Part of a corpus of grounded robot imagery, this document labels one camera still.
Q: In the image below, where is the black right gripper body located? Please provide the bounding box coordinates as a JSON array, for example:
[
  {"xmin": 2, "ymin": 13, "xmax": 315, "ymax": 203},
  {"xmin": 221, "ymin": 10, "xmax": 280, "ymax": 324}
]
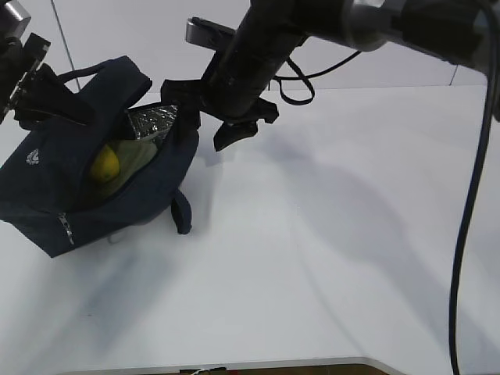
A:
[{"xmin": 199, "ymin": 50, "xmax": 280, "ymax": 123}]

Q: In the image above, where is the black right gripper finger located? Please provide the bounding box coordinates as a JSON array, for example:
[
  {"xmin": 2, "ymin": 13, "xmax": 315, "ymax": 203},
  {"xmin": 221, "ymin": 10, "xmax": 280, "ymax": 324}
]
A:
[
  {"xmin": 213, "ymin": 121, "xmax": 258, "ymax": 152},
  {"xmin": 160, "ymin": 80, "xmax": 201, "ymax": 141}
]

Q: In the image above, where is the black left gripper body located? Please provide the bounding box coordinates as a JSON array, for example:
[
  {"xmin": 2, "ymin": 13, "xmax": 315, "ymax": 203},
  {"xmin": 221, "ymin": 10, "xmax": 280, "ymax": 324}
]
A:
[{"xmin": 1, "ymin": 33, "xmax": 51, "ymax": 121}]

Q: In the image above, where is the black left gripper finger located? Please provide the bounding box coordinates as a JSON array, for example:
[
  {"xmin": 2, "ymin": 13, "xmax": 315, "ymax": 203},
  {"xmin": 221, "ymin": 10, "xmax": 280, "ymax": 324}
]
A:
[{"xmin": 14, "ymin": 63, "xmax": 95, "ymax": 126}]

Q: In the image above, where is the glass container green lid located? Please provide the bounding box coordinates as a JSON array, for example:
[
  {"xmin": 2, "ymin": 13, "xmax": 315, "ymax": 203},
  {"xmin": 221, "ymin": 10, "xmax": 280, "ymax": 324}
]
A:
[{"xmin": 97, "ymin": 140, "xmax": 158, "ymax": 198}]

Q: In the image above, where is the navy blue lunch bag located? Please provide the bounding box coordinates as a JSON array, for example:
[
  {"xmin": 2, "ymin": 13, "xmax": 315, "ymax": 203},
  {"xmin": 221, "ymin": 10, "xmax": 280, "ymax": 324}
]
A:
[{"xmin": 1, "ymin": 56, "xmax": 199, "ymax": 258}]

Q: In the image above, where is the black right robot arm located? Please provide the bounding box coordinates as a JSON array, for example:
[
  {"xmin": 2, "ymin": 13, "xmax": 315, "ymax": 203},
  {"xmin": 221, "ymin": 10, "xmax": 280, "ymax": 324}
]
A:
[{"xmin": 161, "ymin": 1, "xmax": 499, "ymax": 150}]

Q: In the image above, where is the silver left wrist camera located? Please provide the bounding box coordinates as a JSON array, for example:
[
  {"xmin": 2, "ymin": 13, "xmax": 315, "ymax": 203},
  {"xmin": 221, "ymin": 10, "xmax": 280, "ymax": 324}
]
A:
[{"xmin": 0, "ymin": 0, "xmax": 31, "ymax": 38}]

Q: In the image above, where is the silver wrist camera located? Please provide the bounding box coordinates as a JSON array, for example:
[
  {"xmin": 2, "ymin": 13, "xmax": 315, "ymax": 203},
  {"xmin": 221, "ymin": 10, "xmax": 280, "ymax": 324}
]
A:
[
  {"xmin": 0, "ymin": 0, "xmax": 31, "ymax": 38},
  {"xmin": 185, "ymin": 17, "xmax": 236, "ymax": 52}
]

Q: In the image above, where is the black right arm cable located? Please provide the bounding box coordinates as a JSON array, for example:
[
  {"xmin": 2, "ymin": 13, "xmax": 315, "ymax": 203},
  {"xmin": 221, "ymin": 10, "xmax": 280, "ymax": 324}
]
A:
[{"xmin": 277, "ymin": 0, "xmax": 495, "ymax": 375}]

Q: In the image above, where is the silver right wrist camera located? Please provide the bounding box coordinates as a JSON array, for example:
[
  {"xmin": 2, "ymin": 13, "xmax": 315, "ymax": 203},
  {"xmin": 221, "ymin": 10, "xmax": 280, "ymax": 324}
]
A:
[{"xmin": 185, "ymin": 17, "xmax": 236, "ymax": 52}]

